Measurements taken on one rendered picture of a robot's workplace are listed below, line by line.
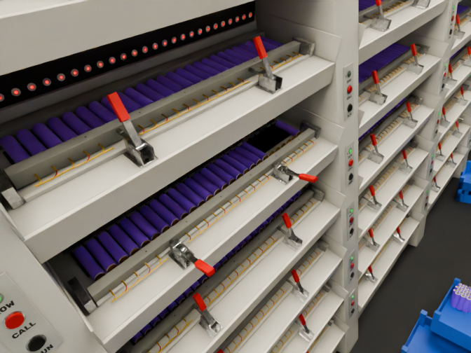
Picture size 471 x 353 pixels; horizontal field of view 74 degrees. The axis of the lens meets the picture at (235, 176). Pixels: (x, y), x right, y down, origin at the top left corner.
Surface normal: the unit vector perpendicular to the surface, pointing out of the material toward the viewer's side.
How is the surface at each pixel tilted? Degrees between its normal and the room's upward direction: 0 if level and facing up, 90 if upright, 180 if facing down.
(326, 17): 90
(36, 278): 90
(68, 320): 90
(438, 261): 0
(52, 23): 108
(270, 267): 18
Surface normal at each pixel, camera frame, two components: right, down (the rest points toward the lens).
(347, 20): 0.69, 0.25
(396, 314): -0.20, -0.83
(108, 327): 0.02, -0.71
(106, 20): 0.72, 0.50
